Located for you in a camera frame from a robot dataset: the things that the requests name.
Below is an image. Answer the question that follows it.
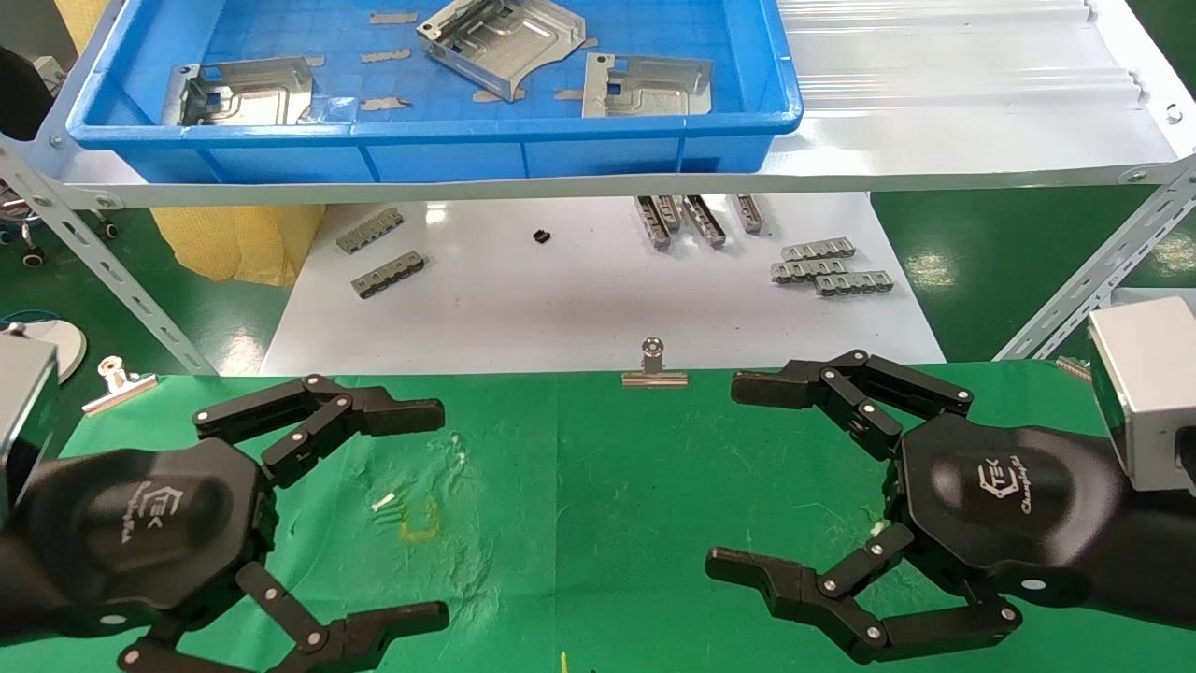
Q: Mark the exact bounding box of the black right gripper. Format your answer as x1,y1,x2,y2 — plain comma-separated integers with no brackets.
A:
705,351,1129,666

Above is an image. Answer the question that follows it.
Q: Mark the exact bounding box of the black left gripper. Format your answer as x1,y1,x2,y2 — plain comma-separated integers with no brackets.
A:
14,374,451,673

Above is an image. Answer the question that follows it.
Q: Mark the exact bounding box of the silver metal bracket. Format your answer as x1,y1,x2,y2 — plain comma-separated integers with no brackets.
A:
417,0,587,102
581,52,715,119

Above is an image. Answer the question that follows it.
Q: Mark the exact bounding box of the grey toothed strips stack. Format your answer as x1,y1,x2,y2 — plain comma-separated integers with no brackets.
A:
815,271,894,297

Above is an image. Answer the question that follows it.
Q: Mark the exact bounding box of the green table cloth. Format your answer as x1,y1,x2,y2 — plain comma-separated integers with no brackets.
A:
0,360,1196,673

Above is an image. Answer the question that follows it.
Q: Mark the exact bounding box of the yellow mesh bag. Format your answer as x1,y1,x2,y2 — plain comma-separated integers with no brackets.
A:
149,204,326,287

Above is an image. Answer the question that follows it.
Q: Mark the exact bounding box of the slotted grey angle leg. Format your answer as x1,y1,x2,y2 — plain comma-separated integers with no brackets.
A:
992,159,1196,362
0,140,221,377

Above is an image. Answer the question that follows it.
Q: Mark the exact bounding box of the white round stand base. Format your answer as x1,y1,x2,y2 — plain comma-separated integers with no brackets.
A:
0,316,87,384

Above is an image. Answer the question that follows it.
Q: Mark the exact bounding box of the white flat board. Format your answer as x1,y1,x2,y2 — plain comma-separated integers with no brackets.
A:
260,192,947,377

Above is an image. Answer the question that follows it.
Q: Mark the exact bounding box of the white metal shelf panel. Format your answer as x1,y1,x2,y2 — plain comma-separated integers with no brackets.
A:
37,0,1196,208

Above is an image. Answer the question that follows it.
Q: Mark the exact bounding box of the blue plastic bin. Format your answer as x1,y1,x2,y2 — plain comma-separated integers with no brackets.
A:
65,0,804,184

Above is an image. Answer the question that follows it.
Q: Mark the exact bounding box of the black chair seat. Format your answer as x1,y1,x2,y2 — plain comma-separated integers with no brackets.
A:
0,47,55,141

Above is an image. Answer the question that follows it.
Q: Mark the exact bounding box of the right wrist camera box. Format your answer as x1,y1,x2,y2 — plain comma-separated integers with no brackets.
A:
1089,297,1196,492

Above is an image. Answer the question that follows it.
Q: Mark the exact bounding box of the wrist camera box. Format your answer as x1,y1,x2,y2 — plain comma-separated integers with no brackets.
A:
0,332,60,524
1089,297,1196,492

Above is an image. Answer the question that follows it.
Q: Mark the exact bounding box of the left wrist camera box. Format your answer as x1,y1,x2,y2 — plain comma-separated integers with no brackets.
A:
0,332,60,524

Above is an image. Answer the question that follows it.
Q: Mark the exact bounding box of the metal bracket with black insert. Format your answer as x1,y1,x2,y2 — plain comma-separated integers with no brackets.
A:
161,56,317,127

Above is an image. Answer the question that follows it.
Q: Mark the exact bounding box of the flat silver metal bracket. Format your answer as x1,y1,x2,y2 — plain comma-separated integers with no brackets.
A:
581,52,715,119

